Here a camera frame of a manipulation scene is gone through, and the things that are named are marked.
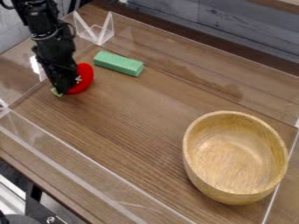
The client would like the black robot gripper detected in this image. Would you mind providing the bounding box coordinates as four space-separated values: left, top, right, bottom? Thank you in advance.
31 23 78 94

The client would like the red plush strawberry toy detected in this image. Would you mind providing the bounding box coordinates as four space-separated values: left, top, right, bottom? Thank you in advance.
50 63 94 97

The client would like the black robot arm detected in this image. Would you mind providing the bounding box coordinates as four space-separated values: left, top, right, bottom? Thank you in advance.
11 0 79 94

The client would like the green rectangular block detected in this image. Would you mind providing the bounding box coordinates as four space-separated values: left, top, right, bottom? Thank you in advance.
93 51 144 77

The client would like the black metal table clamp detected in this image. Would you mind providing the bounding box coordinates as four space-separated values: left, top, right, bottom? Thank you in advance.
23 185 67 224

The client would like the wooden bowl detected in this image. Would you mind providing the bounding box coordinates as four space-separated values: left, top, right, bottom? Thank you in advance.
181 110 288 205

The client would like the clear acrylic tray wall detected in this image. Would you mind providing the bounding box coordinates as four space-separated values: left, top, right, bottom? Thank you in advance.
0 107 194 224

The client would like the black cable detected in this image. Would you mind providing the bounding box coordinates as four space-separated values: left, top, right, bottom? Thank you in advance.
0 209 9 224

